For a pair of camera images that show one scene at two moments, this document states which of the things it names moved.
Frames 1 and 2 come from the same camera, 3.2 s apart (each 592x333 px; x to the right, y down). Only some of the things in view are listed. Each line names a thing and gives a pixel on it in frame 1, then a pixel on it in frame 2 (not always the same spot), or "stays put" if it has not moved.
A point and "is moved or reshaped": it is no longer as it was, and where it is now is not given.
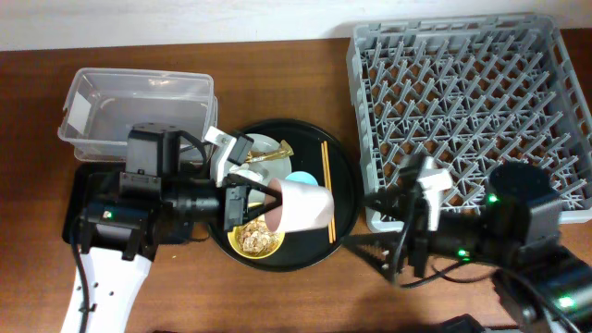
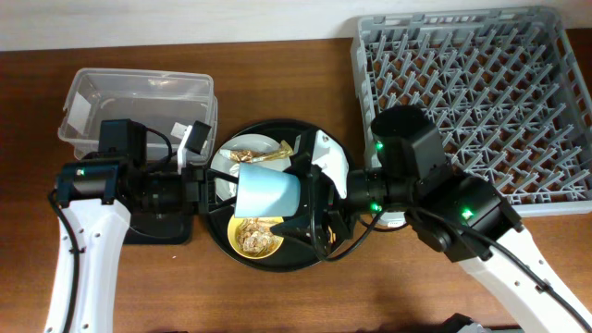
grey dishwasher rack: [470, 92] stays put
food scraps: [255, 238] stays put
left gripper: [239, 201] to [198, 177]
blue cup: [302, 177] is moved or reshaped
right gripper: [417, 220] to [331, 208]
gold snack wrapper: [285, 151] stays put
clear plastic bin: [103, 104] stays put
